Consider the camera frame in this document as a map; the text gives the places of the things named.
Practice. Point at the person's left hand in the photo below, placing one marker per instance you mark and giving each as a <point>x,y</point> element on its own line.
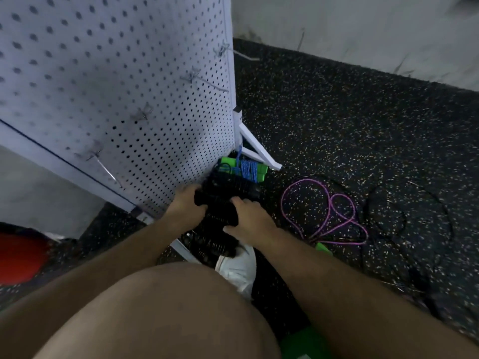
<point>183,209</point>

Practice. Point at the person's right hand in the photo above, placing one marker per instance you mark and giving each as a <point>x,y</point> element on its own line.
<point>251,220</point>

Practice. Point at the white pegboard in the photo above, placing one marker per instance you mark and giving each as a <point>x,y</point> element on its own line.
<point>112,86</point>

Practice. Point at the person's right forearm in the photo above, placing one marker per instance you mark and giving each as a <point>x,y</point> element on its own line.
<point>359,303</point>

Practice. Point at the person's left forearm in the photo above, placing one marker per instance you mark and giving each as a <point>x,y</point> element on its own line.
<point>82,280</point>

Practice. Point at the white pegboard stand foot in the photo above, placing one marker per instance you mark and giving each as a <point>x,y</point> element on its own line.
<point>254,145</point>
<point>183,246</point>

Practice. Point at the metal pegboard hook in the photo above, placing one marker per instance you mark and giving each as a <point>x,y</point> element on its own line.
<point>203,80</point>
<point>142,113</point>
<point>236,53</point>
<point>103,168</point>

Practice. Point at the person's left leg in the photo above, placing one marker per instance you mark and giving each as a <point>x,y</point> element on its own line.
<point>157,317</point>

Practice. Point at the white left shoe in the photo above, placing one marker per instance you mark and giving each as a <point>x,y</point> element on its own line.
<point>239,269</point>

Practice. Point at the red floor object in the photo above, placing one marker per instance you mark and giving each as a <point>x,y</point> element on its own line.
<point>21,258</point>

